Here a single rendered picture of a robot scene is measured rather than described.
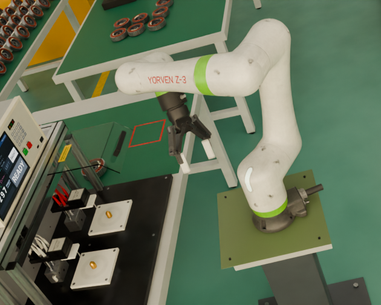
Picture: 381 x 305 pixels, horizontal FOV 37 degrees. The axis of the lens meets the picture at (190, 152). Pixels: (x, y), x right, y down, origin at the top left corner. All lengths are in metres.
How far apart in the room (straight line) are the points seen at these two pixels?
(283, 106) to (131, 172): 0.88
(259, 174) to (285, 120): 0.19
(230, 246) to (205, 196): 1.39
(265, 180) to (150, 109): 1.12
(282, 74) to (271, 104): 0.12
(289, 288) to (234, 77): 0.90
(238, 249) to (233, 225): 0.11
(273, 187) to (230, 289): 1.09
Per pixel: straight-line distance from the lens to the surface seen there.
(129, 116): 2.76
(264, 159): 1.77
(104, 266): 2.02
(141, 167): 2.39
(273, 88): 1.69
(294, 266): 2.00
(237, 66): 1.48
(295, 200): 1.88
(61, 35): 5.66
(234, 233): 1.93
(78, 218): 2.23
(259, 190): 1.76
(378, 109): 3.49
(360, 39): 4.19
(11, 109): 2.00
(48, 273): 2.07
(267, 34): 1.58
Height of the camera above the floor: 2.11
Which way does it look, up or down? 36 degrees down
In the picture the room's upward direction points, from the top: 25 degrees counter-clockwise
